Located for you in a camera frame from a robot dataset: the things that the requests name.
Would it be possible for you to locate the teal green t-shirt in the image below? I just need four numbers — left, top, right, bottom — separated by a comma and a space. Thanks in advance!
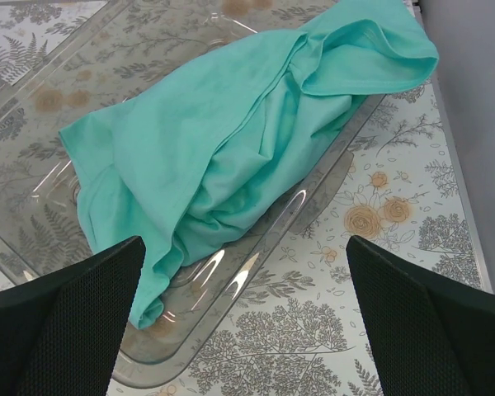
59, 1, 439, 329

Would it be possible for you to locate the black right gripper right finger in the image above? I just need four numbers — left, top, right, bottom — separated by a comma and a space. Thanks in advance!
346, 236, 495, 395

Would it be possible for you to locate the clear plastic bin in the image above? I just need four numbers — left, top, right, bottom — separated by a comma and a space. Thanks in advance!
0, 1, 382, 389

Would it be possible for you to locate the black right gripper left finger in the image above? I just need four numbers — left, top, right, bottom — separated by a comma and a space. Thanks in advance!
0, 236, 144, 395

